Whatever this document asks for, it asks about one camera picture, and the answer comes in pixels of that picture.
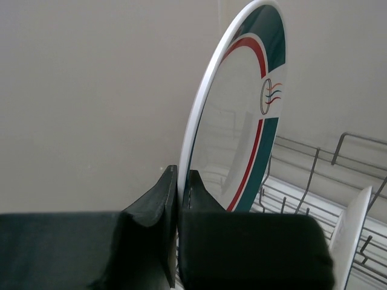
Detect white plate red characters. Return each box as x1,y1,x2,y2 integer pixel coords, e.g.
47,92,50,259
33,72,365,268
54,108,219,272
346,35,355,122
329,186,372,289

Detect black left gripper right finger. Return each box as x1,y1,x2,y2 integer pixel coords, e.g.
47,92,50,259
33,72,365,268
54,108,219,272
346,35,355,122
178,170,334,289

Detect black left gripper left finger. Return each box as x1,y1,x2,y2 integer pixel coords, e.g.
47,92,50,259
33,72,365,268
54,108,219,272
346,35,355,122
1,165,177,289

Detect grey wire dish rack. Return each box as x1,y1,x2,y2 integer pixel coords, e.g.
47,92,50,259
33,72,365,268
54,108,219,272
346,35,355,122
252,132,386,289

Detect white plate teal red rim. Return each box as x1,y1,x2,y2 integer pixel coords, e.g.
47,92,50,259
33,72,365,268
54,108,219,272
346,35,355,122
177,1,287,212

